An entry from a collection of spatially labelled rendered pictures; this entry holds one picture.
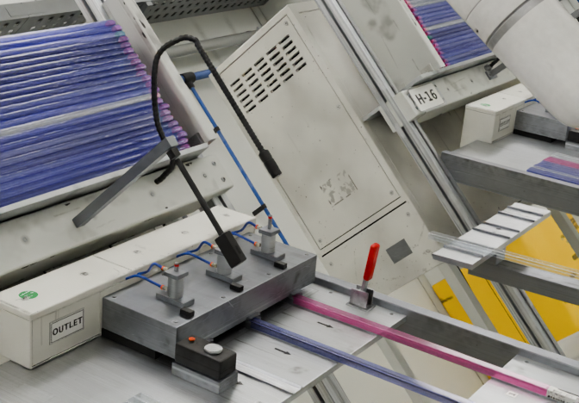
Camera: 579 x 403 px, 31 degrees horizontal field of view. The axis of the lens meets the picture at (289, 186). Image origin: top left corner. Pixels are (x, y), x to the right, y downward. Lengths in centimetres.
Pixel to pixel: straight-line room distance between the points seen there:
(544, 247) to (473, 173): 223
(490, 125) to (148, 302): 129
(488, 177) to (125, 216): 100
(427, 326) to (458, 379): 303
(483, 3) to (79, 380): 69
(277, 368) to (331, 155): 119
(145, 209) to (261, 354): 33
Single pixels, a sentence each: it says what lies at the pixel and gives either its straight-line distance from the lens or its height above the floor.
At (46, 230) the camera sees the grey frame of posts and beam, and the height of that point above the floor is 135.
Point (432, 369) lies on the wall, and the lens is 453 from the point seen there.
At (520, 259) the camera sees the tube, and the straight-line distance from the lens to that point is 172.
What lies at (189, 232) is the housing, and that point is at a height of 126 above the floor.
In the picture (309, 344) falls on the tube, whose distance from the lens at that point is 149.
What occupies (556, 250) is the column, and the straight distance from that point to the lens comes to 466.
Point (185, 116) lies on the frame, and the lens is 182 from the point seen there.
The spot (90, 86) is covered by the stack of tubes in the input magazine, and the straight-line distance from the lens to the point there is 169.
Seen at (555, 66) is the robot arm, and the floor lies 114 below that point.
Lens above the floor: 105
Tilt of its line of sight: 7 degrees up
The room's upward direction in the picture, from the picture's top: 31 degrees counter-clockwise
